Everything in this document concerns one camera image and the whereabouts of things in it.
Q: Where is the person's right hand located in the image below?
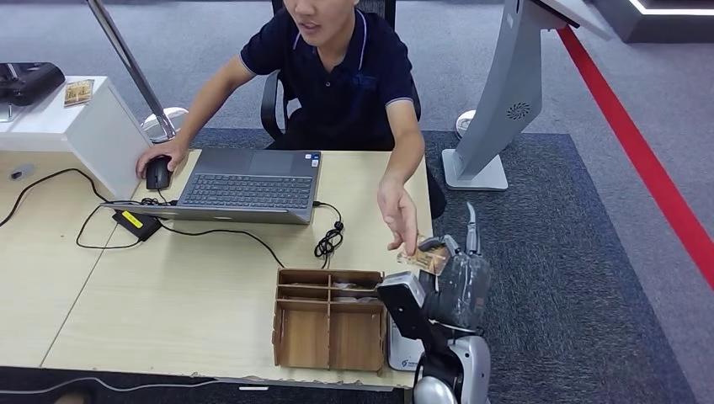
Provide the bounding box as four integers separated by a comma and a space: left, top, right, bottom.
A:
136, 139, 189, 178

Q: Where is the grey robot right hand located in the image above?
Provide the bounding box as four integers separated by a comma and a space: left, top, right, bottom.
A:
421, 202, 493, 332

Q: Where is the person's left hand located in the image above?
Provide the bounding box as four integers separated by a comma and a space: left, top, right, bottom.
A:
376, 177, 419, 256

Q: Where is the black computer mouse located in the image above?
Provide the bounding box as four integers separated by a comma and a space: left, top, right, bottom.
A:
145, 156, 173, 192

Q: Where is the person's ID card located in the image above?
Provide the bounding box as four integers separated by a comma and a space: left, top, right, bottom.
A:
397, 245, 450, 276

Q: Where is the white card reader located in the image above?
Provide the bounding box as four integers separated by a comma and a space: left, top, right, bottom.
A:
386, 315, 425, 373

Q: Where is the gold card on display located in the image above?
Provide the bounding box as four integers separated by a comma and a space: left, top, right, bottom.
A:
63, 78, 95, 108

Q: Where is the person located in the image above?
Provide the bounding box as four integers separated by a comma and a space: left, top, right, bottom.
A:
135, 0, 447, 256

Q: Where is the white cabinet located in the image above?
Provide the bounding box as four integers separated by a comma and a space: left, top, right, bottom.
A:
0, 76, 152, 200

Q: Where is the black power adapter yellow label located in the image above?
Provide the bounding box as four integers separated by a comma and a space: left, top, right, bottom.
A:
112, 209, 163, 242

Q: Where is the grey laptop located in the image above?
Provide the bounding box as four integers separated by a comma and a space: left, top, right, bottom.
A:
102, 147, 323, 226

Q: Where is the metal pole with round base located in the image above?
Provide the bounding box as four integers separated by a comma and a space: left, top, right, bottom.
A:
84, 0, 189, 145

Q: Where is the dark grey carpet mat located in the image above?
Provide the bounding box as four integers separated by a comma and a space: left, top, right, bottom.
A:
189, 128, 698, 404

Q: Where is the round white floor object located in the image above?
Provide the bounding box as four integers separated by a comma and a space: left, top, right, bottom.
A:
455, 109, 477, 140

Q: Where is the black office chair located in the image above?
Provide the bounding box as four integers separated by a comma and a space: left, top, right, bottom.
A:
259, 0, 447, 220

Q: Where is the grey kiosk stand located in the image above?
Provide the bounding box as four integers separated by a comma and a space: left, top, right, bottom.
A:
441, 0, 615, 192

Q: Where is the wooden compartment organizer box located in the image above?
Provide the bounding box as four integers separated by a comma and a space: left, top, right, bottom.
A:
272, 268, 387, 374

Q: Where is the black device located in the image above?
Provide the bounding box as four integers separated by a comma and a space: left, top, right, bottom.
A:
0, 61, 67, 107

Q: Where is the dark platform with light strip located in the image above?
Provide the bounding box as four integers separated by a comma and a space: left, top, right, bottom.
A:
591, 0, 714, 45

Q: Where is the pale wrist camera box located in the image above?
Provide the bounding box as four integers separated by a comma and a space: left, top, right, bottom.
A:
376, 272, 447, 364

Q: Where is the black laptop charger cable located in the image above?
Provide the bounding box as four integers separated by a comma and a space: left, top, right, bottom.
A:
157, 200, 345, 270

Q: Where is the long black cable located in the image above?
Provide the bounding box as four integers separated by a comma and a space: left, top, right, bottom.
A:
0, 167, 179, 227

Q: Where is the thin black cable loop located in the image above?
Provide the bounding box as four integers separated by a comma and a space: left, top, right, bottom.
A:
75, 203, 143, 250

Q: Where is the white cable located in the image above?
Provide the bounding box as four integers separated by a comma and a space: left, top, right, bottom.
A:
0, 377, 224, 396

